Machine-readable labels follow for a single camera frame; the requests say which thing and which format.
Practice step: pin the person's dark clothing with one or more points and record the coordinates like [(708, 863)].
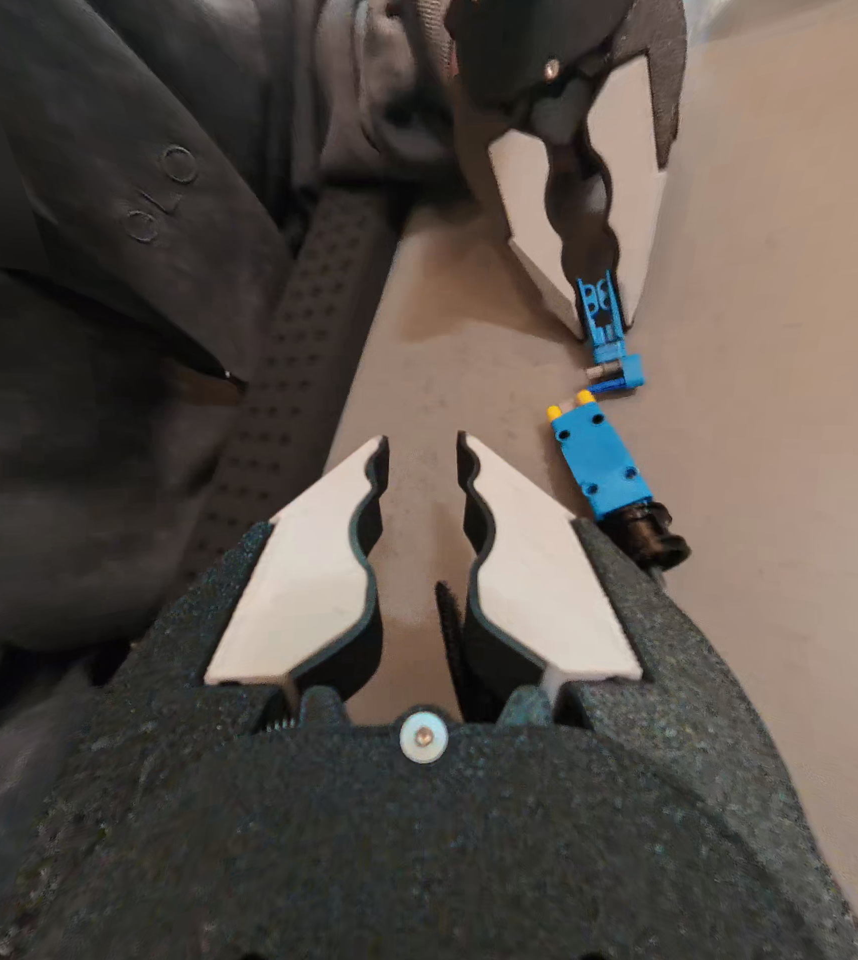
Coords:
[(99, 300)]

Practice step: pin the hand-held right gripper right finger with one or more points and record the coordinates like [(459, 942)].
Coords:
[(541, 592)]

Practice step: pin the small blue beam assembly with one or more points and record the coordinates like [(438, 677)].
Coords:
[(612, 349)]

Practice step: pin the black wheel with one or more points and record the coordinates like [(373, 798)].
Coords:
[(647, 537)]

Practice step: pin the blue motor block yellow pins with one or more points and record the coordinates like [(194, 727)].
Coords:
[(598, 457)]

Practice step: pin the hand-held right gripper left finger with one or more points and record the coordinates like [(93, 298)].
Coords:
[(294, 592)]

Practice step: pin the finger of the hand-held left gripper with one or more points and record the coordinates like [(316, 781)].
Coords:
[(636, 188), (526, 203)]

